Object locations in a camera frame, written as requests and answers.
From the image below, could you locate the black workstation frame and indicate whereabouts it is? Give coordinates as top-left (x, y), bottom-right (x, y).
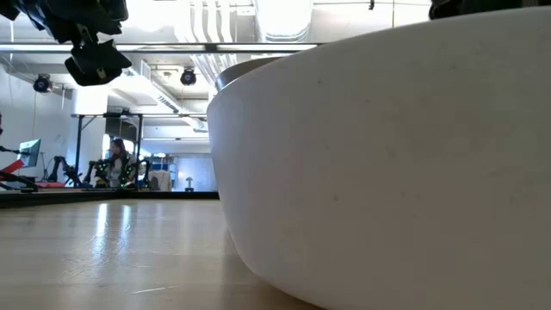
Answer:
top-left (75, 112), bottom-right (144, 189)

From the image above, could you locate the white bowl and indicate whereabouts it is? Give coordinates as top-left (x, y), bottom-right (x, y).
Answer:
top-left (206, 6), bottom-right (551, 310)

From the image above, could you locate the black ceiling spotlight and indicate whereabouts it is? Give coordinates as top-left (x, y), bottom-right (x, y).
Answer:
top-left (33, 72), bottom-right (53, 94)
top-left (179, 67), bottom-right (198, 86)

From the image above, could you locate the computer monitor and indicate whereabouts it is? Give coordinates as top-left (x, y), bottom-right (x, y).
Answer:
top-left (16, 138), bottom-right (42, 168)

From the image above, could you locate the grey bowl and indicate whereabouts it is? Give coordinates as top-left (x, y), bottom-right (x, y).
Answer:
top-left (214, 57), bottom-right (283, 92)

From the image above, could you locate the black aluminium table frame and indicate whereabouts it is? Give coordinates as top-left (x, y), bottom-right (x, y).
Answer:
top-left (0, 190), bottom-right (220, 209)

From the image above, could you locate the person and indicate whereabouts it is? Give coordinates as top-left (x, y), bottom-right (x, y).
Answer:
top-left (107, 137), bottom-right (134, 189)

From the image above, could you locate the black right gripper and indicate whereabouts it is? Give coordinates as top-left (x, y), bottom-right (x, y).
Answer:
top-left (428, 0), bottom-right (539, 21)

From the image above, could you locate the red object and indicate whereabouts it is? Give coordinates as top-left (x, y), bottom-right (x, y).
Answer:
top-left (0, 159), bottom-right (25, 176)

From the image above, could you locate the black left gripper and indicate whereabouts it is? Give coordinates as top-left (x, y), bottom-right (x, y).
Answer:
top-left (0, 0), bottom-right (129, 44)

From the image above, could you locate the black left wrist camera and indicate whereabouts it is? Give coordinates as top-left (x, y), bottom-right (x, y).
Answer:
top-left (64, 39), bottom-right (133, 87)

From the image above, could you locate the white cloth bundle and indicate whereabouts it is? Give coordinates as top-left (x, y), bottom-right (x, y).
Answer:
top-left (150, 170), bottom-right (173, 192)

